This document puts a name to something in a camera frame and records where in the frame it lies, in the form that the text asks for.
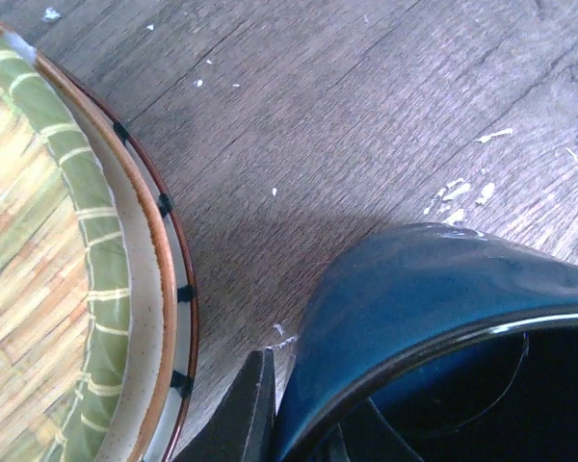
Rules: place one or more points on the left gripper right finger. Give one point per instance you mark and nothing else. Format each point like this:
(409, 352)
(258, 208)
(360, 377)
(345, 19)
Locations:
(365, 435)

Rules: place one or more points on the orange bird pattern plate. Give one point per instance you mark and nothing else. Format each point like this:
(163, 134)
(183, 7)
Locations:
(149, 298)

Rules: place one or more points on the striped rim ceramic plate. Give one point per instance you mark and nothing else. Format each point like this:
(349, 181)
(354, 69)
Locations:
(173, 289)

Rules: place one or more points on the dark blue mug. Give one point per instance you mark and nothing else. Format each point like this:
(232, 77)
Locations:
(466, 343)

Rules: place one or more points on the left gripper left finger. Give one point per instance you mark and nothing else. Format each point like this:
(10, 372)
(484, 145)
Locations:
(240, 428)

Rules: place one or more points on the yellow woven bamboo plate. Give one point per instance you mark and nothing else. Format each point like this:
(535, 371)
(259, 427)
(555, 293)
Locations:
(64, 277)

